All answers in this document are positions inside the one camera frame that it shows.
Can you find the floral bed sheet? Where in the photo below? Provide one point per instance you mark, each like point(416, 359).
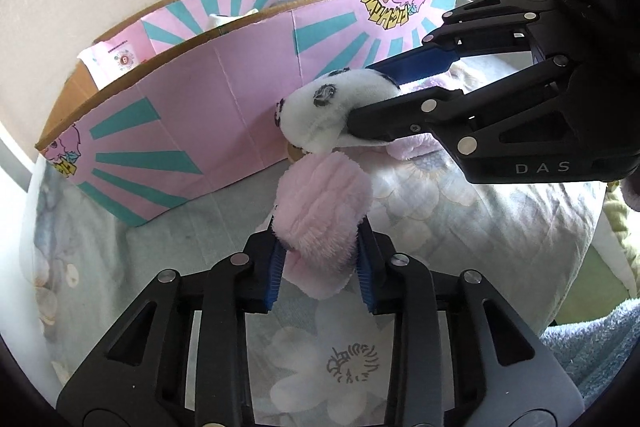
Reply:
point(450, 217)

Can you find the pink and teal cardboard box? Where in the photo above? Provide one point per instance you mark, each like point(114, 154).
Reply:
point(210, 107)

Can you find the pink fluffy earmuffs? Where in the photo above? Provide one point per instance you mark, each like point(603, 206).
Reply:
point(320, 212)

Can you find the white object in box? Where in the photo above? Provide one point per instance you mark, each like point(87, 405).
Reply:
point(230, 19)

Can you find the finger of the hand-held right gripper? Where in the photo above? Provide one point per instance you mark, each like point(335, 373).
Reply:
point(385, 122)
point(420, 62)

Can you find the white panda plush toy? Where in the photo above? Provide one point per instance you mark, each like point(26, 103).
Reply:
point(330, 112)

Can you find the yellow green cloth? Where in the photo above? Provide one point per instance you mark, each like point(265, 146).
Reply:
point(620, 247)

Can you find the light blue towel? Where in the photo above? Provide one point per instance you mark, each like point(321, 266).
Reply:
point(595, 347)

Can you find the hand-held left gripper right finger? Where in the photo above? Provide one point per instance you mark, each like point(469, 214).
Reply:
point(365, 279)

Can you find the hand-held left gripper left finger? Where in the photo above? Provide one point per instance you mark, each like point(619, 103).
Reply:
point(274, 272)

